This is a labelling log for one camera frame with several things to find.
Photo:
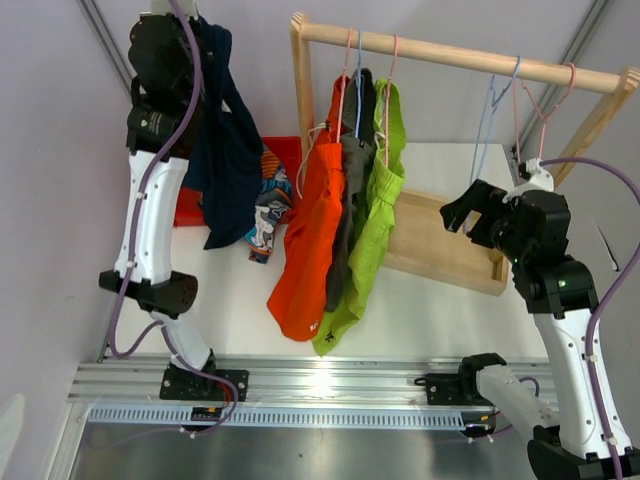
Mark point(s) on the olive grey shorts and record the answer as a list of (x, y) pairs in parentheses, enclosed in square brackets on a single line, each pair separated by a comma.
[(357, 162)]

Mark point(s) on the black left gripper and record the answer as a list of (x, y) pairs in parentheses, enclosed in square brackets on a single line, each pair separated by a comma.
[(200, 40)]

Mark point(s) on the wooden clothes rack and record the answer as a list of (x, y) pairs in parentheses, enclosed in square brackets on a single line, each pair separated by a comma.
[(419, 244)]

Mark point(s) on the grey slotted cable duct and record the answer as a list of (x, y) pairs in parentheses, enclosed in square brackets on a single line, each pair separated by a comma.
[(412, 419)]

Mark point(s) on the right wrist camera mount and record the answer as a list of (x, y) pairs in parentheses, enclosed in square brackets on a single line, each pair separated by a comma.
[(535, 177)]

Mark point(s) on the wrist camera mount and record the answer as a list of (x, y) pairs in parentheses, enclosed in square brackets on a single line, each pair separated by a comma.
[(535, 177), (162, 7)]

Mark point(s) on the aluminium mounting rail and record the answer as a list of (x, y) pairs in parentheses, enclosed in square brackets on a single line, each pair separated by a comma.
[(286, 382)]

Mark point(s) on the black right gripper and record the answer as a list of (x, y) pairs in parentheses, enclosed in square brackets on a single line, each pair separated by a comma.
[(454, 214)]

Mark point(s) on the navy blue shorts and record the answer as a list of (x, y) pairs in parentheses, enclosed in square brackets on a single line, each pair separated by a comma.
[(225, 113)]

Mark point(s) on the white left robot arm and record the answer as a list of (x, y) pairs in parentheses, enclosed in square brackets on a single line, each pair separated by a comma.
[(149, 293)]

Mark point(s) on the lime green shorts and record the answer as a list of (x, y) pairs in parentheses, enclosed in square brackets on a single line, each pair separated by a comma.
[(375, 218)]

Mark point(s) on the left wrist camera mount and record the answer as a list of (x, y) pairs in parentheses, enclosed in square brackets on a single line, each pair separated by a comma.
[(162, 7)]

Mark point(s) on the red plastic bin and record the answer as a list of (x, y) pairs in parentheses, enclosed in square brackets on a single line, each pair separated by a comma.
[(220, 190)]

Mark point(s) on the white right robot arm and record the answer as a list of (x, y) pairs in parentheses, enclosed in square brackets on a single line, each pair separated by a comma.
[(583, 438)]

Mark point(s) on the patterned blue orange shorts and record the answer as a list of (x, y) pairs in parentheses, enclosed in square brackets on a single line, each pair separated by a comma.
[(273, 202)]

